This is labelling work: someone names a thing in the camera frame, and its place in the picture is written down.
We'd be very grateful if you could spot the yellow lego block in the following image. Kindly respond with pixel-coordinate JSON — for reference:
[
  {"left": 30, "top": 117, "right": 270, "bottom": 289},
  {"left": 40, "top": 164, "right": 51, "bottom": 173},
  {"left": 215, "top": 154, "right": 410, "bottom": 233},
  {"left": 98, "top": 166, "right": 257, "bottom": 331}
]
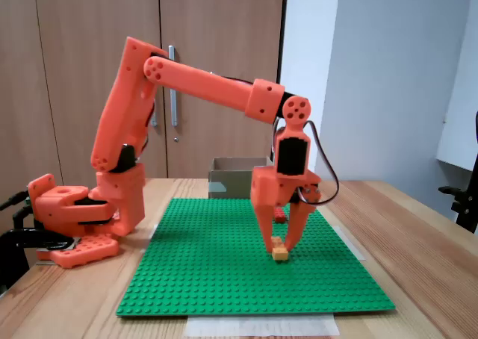
[{"left": 270, "top": 236, "right": 289, "bottom": 261}]

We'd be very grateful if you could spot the open cardboard box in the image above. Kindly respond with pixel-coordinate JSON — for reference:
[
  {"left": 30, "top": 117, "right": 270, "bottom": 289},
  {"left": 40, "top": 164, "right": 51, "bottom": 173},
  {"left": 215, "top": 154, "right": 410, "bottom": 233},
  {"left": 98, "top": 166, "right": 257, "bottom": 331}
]
[{"left": 208, "top": 156, "right": 276, "bottom": 200}]

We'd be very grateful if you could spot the green lego baseplate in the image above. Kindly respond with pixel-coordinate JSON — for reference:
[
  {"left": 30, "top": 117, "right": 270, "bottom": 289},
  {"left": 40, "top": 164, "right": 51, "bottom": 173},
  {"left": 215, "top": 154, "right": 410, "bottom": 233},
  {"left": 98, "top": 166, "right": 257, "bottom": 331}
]
[{"left": 115, "top": 198, "right": 396, "bottom": 318}]

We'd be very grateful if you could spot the masking tape strip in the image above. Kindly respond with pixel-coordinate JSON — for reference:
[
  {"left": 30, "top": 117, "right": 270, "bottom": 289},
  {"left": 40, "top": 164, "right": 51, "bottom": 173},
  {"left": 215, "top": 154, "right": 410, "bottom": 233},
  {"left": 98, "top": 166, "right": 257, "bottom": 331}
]
[
  {"left": 184, "top": 314, "right": 340, "bottom": 338},
  {"left": 334, "top": 225, "right": 367, "bottom": 261},
  {"left": 140, "top": 223, "right": 160, "bottom": 254}
]

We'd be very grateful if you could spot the black stand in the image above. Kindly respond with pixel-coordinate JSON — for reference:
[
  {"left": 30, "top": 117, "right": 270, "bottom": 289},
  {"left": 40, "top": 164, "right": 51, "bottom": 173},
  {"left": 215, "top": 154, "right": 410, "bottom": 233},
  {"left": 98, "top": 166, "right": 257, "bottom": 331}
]
[{"left": 438, "top": 111, "right": 478, "bottom": 235}]

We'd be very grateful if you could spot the wooden cabinet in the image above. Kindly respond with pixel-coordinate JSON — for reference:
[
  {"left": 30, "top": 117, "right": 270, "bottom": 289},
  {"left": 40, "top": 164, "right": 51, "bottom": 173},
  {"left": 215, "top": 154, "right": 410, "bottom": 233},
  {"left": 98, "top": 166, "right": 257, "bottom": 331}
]
[{"left": 0, "top": 0, "right": 288, "bottom": 190}]

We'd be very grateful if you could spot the black table clamp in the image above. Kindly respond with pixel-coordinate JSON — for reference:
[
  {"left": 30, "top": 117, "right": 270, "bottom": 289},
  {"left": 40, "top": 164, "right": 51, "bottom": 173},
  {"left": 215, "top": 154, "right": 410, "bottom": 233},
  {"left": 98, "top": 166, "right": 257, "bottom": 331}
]
[{"left": 0, "top": 206, "right": 75, "bottom": 295}]

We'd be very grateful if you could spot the gripper servo cable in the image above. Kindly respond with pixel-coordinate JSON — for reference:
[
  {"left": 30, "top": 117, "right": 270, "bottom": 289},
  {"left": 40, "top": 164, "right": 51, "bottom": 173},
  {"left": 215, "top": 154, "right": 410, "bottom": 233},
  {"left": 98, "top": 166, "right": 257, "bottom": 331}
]
[{"left": 270, "top": 118, "right": 340, "bottom": 206}]

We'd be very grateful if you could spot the black power cable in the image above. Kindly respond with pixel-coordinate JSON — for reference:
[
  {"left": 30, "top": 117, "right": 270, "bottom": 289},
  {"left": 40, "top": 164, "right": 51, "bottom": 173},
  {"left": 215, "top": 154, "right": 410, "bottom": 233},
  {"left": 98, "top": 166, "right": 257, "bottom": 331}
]
[{"left": 0, "top": 191, "right": 30, "bottom": 211}]

